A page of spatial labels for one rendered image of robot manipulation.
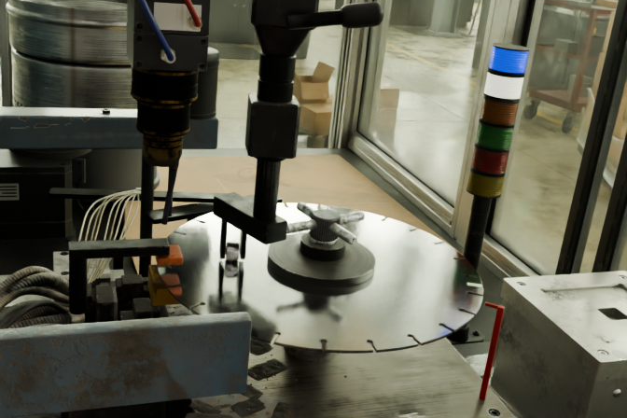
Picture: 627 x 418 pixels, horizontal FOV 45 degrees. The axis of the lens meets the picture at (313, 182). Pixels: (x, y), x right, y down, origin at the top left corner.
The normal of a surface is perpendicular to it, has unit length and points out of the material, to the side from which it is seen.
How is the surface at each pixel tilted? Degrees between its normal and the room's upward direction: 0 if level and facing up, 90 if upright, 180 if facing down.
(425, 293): 0
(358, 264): 5
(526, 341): 90
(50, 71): 90
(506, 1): 90
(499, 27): 90
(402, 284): 0
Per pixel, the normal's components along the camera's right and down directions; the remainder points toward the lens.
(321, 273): 0.10, -0.90
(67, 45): -0.05, 0.33
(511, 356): -0.95, 0.01
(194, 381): 0.31, 0.35
